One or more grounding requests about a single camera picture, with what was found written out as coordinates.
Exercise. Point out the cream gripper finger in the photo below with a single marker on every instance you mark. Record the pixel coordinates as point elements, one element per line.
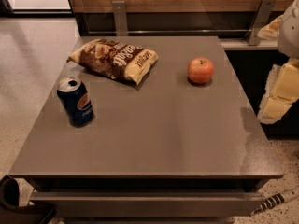
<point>270,31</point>
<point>281,91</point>

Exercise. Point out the red apple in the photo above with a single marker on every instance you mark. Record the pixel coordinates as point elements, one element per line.
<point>200,70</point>

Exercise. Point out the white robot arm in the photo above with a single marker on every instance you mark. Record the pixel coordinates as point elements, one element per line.
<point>288,34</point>

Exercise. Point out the brown chip bag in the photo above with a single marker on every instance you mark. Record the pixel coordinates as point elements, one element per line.
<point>114,59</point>

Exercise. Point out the blue Pepsi can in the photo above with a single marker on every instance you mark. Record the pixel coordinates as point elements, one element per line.
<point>75,100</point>

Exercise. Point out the right metal bracket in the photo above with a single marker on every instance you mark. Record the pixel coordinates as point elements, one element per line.
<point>259,21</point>

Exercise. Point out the metal bracket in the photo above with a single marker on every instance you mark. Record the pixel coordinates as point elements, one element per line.
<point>120,17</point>
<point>259,21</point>

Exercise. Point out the wooden wall bench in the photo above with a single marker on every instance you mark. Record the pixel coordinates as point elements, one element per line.
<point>226,19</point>

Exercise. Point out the left metal bracket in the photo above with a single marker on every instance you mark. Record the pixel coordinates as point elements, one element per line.
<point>120,17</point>

